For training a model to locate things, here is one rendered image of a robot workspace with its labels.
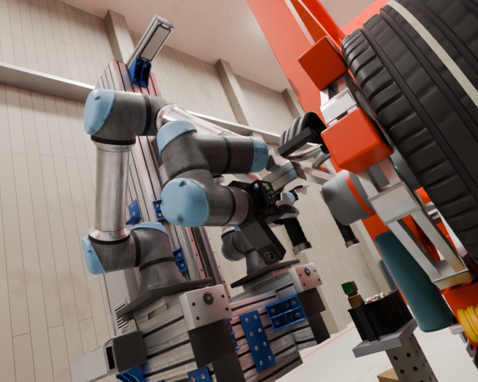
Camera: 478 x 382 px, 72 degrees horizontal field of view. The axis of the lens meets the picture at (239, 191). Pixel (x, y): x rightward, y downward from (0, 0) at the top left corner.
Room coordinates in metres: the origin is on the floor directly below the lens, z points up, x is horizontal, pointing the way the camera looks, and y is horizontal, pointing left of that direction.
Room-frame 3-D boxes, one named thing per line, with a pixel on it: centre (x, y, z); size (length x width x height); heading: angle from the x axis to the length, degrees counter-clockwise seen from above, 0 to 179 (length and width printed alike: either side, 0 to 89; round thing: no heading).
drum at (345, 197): (0.82, -0.32, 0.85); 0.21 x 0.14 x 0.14; 58
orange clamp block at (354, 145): (0.51, -0.21, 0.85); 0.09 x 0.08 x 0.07; 148
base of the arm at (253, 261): (1.42, 0.02, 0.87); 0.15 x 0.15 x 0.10
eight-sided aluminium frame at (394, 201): (0.78, -0.38, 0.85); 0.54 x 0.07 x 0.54; 148
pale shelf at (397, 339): (1.44, -0.35, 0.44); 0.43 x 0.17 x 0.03; 148
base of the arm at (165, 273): (1.04, 0.33, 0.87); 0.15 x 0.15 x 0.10
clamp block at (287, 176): (0.75, -0.11, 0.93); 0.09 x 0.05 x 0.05; 58
